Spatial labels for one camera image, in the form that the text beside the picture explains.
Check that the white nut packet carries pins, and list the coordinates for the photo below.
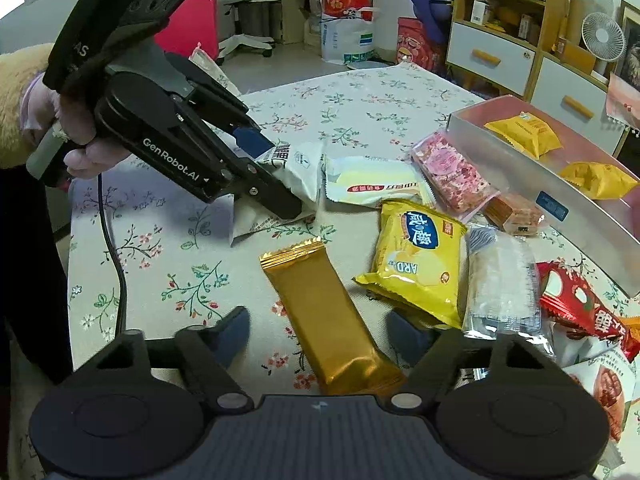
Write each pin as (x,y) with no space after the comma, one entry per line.
(600,390)

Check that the framed cat picture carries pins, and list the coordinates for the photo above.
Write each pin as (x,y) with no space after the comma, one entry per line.
(631,40)

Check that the small white box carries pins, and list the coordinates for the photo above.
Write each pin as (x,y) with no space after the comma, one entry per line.
(480,12)

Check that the person's left forearm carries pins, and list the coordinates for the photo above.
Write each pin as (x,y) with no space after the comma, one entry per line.
(20,90)

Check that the pale snack packet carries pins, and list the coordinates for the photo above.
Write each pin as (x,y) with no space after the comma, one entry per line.
(207,62)

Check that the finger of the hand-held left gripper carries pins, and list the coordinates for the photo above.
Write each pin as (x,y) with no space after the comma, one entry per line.
(270,195)
(250,141)

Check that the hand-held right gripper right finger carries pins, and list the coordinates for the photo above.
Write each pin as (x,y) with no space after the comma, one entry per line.
(402,332)

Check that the pink fringed cloth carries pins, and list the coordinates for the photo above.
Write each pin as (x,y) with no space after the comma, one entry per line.
(622,102)

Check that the person's left hand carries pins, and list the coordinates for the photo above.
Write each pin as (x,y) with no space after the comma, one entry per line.
(85,160)

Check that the pink cardboard box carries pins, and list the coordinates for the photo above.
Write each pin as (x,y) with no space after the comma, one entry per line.
(525,175)

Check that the yellow cracker packet blue label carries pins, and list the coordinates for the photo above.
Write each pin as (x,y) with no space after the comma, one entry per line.
(415,260)

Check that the purple plush cushion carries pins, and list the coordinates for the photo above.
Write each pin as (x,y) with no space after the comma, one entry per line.
(430,5)

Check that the tall wooden shelf cabinet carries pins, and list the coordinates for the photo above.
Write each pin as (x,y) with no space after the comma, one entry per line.
(560,5)

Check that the brown cake packet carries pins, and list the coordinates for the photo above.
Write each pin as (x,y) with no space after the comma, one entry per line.
(515,212)

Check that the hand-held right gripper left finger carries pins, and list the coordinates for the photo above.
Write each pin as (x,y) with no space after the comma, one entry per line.
(237,325)

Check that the red snack packet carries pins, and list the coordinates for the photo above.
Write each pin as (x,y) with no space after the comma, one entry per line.
(590,310)

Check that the white office chair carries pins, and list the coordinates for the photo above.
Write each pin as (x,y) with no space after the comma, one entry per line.
(245,42)

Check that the brown cardboard box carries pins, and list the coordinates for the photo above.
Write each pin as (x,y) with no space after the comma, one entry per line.
(300,10)

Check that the small white fan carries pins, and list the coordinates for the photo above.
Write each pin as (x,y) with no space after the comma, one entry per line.
(602,37)

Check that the cream white snack packet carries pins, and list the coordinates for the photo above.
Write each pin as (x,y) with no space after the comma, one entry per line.
(370,180)

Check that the red gift bag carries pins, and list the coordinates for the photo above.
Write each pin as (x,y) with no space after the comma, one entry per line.
(347,2)

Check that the clear wrapped pastry packet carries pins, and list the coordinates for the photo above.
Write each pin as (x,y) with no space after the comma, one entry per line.
(500,280)

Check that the gold snack packet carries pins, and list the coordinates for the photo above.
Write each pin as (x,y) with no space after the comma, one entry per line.
(325,320)

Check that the red patterned sack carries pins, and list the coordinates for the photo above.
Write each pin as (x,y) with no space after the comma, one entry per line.
(417,50)

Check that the plain yellow snack packet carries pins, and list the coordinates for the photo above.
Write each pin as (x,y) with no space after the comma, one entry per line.
(522,132)
(597,180)

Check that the white plastic bag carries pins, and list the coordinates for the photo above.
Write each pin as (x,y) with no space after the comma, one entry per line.
(347,42)

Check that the pink nougat packet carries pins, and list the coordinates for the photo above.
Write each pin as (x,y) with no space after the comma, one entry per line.
(450,175)

